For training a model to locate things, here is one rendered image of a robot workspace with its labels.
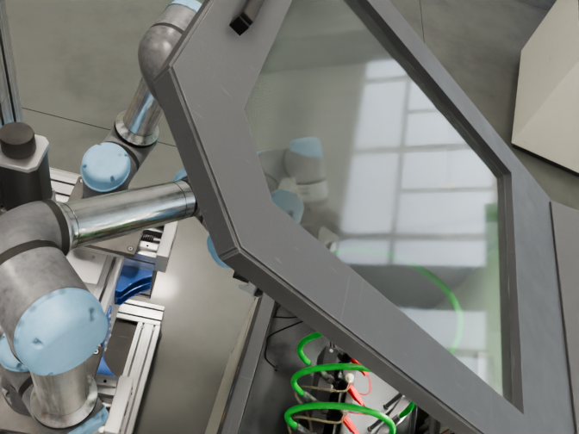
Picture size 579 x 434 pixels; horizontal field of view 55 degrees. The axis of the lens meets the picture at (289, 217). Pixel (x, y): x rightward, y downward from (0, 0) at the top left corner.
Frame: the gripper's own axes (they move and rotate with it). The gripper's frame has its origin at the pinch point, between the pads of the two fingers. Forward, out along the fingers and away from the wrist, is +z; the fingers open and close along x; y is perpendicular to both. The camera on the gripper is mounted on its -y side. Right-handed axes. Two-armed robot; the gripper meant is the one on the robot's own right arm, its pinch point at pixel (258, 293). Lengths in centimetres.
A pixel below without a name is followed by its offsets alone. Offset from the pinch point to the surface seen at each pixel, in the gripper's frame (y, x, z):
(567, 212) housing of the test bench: -65, -33, -29
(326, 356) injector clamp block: -24.9, -1.9, 22.7
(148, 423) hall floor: 20, 1, 121
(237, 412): -5.5, 19.8, 25.7
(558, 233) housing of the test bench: -62, -24, -29
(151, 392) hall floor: 23, -11, 121
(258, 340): -5.4, -1.2, 25.7
